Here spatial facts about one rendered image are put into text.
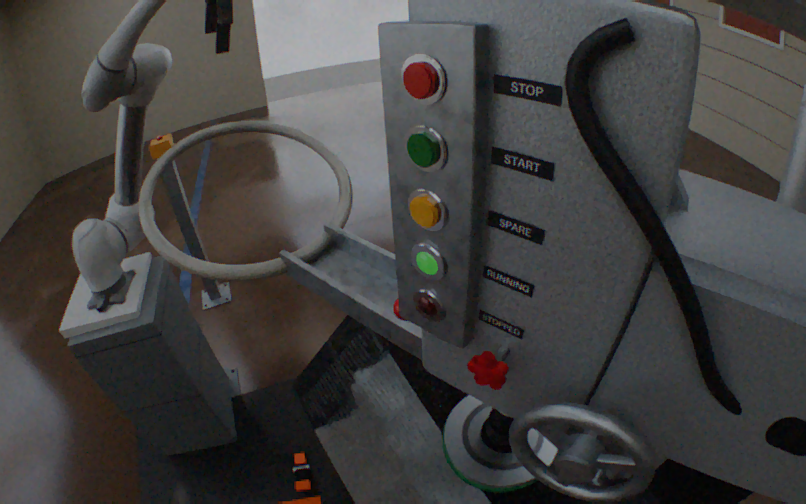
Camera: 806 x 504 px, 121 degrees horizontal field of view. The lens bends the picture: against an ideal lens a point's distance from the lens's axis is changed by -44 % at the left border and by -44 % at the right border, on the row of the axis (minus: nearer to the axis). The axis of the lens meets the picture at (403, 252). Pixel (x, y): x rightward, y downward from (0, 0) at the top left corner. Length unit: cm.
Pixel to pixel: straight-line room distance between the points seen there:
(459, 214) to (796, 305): 27
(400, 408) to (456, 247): 60
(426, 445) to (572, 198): 64
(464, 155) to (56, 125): 792
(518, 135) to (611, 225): 8
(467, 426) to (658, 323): 49
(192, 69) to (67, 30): 274
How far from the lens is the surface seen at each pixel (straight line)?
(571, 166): 26
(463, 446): 72
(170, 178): 221
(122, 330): 138
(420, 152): 28
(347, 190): 87
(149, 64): 117
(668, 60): 23
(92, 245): 138
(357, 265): 73
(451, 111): 26
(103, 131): 768
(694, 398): 37
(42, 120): 818
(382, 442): 90
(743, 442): 42
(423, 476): 82
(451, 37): 25
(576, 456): 36
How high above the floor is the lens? 156
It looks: 36 degrees down
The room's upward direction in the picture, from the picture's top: 4 degrees counter-clockwise
